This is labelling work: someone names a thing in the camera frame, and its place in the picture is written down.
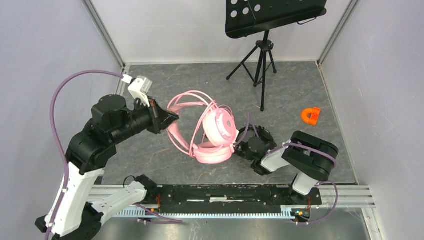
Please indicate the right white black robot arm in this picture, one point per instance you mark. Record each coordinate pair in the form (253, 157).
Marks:
(313, 157)

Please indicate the orange plastic block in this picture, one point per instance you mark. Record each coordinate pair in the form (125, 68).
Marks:
(310, 116)

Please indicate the pink headphones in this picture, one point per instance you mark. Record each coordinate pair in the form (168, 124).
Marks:
(220, 129)

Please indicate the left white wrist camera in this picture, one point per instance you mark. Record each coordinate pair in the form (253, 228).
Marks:
(138, 88)

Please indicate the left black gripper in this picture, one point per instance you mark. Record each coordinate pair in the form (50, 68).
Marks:
(157, 115)

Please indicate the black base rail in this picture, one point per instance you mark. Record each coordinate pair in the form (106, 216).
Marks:
(227, 199)

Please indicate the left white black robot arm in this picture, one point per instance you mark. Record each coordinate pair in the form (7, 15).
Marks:
(73, 216)

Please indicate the black headphones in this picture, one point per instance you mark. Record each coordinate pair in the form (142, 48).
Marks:
(255, 138)

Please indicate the black music stand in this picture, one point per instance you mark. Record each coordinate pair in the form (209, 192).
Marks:
(244, 18)

